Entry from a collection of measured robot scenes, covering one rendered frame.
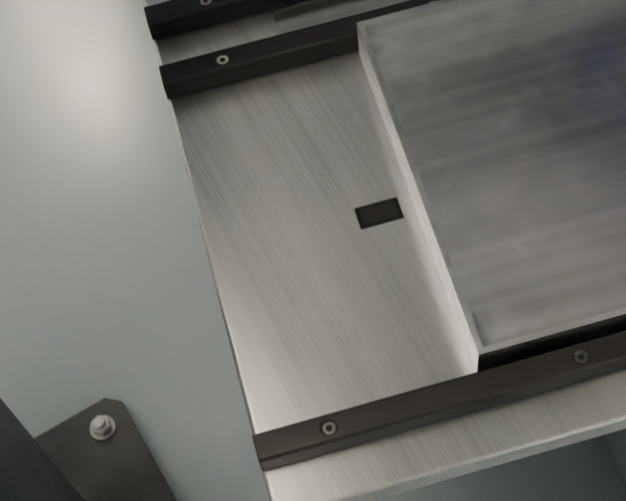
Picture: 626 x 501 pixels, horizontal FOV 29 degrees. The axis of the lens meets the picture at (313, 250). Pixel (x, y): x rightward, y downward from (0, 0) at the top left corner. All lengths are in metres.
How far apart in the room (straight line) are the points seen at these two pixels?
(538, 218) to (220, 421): 0.97
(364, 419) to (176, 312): 1.08
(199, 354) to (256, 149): 0.93
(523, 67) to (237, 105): 0.20
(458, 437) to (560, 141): 0.22
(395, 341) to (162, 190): 1.16
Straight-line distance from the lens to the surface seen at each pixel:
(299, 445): 0.71
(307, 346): 0.75
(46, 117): 2.01
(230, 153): 0.83
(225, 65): 0.85
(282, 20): 0.89
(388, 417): 0.71
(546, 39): 0.88
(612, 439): 1.55
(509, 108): 0.84
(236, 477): 1.66
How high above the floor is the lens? 1.56
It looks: 61 degrees down
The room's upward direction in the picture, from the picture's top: 10 degrees counter-clockwise
